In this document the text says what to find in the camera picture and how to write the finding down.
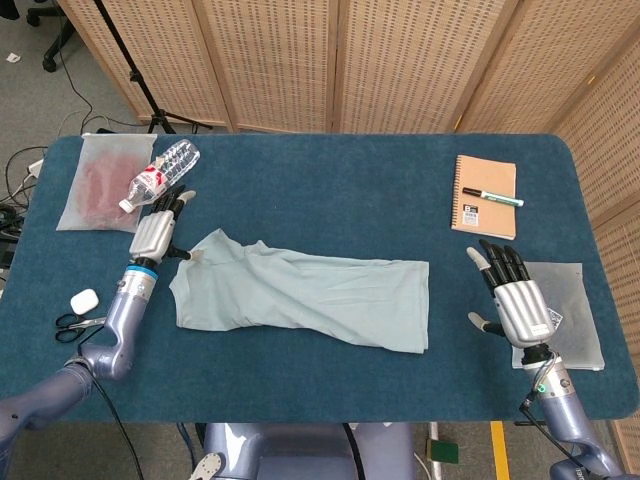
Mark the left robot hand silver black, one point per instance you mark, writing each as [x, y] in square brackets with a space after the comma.
[152, 232]

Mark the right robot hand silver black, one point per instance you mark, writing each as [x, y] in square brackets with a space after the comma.
[525, 315]

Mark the light green t-shirt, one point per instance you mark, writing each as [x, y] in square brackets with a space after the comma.
[325, 295]

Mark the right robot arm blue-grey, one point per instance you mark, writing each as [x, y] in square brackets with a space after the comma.
[565, 415]

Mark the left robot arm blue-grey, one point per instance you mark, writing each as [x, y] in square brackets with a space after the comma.
[125, 320]

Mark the frosted bag with QR label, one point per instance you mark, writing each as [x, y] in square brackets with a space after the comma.
[580, 310]

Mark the clear plastic water bottle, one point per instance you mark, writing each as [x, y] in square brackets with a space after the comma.
[160, 175]

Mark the frosted bag with red cloth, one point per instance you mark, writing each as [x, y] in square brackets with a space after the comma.
[95, 185]

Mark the white earbuds case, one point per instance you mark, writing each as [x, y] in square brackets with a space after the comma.
[84, 301]

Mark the brown spiral notebook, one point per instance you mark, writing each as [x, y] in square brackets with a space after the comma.
[492, 220]

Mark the green white marker pen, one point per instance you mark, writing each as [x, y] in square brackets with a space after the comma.
[500, 200]

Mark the white power adapter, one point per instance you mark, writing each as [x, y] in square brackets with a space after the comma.
[34, 169]

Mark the black tripod stand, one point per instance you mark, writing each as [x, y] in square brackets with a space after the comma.
[135, 77]

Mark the green block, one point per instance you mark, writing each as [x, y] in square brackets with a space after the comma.
[445, 451]

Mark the blue carpet table cover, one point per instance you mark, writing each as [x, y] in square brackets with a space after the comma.
[320, 190]

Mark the white table leg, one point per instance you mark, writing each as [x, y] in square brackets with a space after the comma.
[436, 470]

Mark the black office chair base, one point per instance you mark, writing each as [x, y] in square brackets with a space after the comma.
[55, 50]

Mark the woven wooden folding screen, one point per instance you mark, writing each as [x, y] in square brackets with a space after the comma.
[275, 60]

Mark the white paper scrap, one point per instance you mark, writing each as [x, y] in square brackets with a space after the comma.
[13, 58]

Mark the blue-grey robot torso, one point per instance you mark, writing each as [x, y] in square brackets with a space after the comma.
[300, 450]

